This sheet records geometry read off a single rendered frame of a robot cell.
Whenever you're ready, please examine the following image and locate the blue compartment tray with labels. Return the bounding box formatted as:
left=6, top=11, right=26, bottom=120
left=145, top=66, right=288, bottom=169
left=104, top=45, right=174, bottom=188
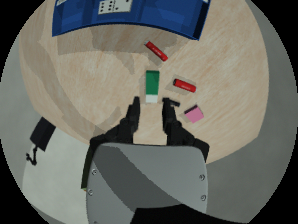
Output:
left=52, top=0, right=211, bottom=41

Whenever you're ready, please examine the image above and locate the green and white eraser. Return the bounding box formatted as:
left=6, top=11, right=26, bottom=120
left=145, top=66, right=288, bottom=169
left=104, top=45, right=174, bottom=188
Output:
left=146, top=70, right=160, bottom=103

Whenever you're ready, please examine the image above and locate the white domino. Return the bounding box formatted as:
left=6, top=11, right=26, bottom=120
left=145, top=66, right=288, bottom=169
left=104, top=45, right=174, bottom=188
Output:
left=98, top=0, right=133, bottom=15

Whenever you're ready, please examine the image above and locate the pink rectangular block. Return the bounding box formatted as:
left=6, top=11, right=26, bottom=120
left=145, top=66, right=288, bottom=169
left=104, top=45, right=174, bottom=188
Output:
left=184, top=104, right=204, bottom=123

